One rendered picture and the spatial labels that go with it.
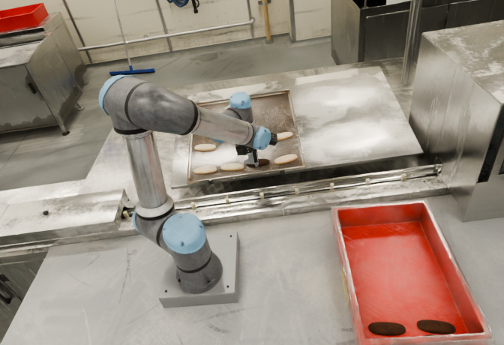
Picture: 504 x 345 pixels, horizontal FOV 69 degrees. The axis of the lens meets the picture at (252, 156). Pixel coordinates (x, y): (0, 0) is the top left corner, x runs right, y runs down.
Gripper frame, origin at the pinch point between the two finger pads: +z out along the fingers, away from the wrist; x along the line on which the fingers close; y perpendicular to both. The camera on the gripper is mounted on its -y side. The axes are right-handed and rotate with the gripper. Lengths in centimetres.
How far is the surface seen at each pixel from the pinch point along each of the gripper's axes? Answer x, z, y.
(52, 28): -273, 60, 209
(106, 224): 25, -3, 59
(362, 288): 58, -1, -29
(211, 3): -343, 94, 44
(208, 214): 22.9, 1.5, 20.7
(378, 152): 3, 2, -50
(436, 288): 61, -2, -50
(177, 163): -6.3, 2.1, 35.5
